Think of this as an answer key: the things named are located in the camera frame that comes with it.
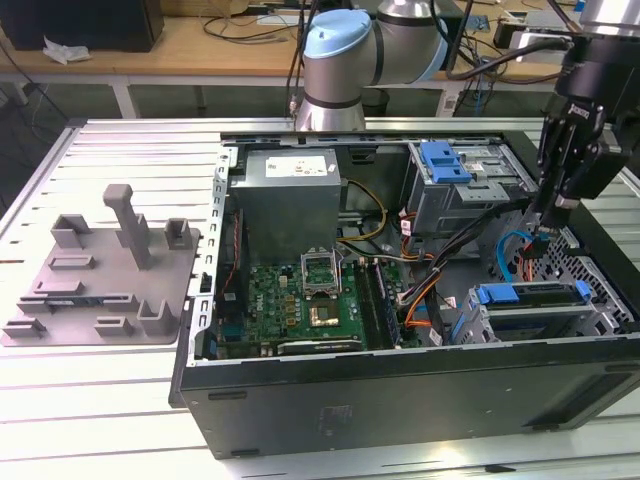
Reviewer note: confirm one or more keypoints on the silver metal drive cage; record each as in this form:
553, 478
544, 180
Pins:
440, 210

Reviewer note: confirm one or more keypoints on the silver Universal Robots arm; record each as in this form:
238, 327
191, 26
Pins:
340, 65

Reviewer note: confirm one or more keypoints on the white crumpled paper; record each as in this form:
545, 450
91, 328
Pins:
65, 50

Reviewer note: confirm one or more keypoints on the blue VGA port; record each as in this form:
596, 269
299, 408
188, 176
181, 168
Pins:
231, 332

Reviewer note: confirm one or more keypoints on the blue RAM stick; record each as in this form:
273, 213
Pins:
75, 302

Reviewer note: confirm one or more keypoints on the grey flat device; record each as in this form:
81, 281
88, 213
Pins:
545, 19

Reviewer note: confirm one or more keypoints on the black bin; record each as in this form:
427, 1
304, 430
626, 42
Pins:
375, 102

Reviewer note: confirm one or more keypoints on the silver metal disk bay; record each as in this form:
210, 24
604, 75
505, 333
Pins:
467, 312

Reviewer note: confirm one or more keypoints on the black open PC case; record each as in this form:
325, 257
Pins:
350, 400

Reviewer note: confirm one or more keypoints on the green motherboard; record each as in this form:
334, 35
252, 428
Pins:
275, 300

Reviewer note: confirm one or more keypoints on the wooden desk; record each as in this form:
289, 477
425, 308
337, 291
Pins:
175, 55

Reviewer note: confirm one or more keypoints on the small black box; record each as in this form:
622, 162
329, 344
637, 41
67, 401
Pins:
506, 34

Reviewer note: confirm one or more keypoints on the blue plastic drive latch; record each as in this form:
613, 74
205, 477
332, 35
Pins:
442, 165

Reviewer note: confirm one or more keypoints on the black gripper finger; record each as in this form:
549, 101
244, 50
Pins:
600, 170
550, 150

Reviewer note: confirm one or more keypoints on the black RAM slot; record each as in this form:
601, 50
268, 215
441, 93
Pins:
389, 307
369, 307

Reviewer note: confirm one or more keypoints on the large black box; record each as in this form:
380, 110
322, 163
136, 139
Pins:
80, 22

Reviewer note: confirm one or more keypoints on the hard disk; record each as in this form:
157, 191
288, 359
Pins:
500, 294

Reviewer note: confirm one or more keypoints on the grey parts rack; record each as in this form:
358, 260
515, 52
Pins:
170, 290

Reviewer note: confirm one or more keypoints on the grey power supply box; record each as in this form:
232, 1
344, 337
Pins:
285, 215

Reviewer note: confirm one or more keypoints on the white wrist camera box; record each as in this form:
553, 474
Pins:
525, 52

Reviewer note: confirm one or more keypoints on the CPU socket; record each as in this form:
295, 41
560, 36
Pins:
324, 315

